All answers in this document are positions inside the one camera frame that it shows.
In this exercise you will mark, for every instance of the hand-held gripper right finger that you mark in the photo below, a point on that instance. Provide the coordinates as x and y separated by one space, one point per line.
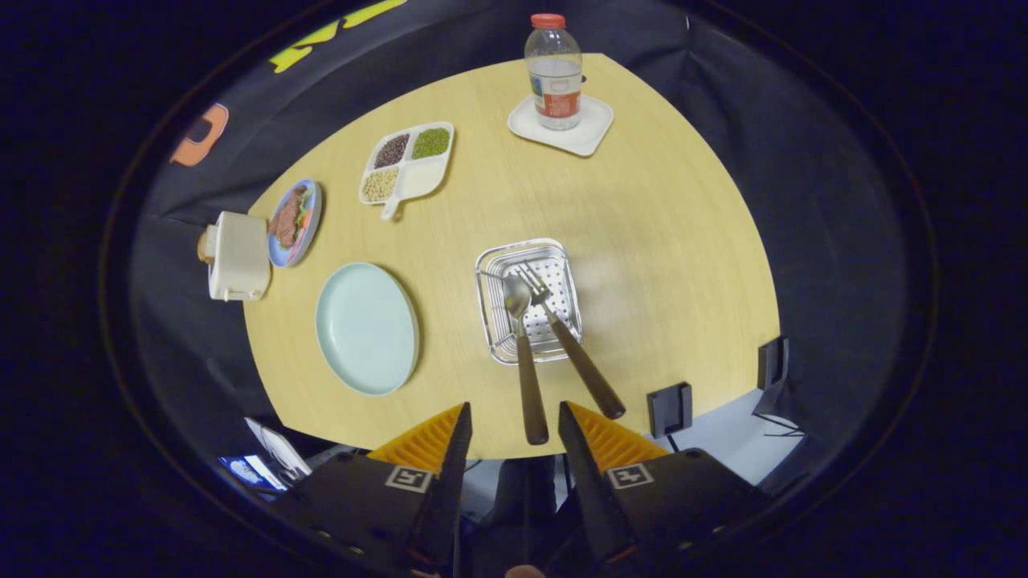
594 498

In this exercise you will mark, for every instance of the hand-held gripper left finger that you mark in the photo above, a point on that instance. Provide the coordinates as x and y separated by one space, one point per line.
450 498

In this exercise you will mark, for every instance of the black table clamp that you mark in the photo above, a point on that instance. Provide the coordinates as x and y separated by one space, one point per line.
773 363
669 409

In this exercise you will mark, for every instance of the white paper sheets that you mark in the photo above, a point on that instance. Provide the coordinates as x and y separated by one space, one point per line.
281 449

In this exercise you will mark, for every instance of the light green plate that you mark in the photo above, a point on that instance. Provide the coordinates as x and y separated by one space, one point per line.
365 329

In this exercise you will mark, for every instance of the lit blue screen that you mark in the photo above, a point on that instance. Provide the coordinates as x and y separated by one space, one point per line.
249 472

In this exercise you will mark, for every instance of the blue plate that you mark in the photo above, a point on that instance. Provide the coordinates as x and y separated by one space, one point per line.
312 213

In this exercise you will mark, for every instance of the meat and vegetables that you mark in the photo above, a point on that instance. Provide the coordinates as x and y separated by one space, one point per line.
287 223

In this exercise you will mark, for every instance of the white toaster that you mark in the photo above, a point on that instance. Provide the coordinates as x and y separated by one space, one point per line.
239 257

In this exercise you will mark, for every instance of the pale soybeans heap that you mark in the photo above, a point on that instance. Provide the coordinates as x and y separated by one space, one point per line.
379 184

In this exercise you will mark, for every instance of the white divided tray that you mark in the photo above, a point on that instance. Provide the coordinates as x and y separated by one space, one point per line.
422 177

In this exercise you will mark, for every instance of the toasted bread slice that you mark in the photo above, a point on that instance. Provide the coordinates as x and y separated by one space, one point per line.
206 245

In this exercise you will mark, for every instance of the dark red beans heap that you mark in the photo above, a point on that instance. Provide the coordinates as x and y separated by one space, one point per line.
391 150

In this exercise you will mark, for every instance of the green beans heap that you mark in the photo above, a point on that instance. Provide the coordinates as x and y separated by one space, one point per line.
431 142

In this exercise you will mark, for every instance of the white square coaster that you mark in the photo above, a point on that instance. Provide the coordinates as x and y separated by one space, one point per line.
590 132

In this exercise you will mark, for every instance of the clear plastic water bottle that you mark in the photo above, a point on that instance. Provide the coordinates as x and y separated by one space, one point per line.
554 88

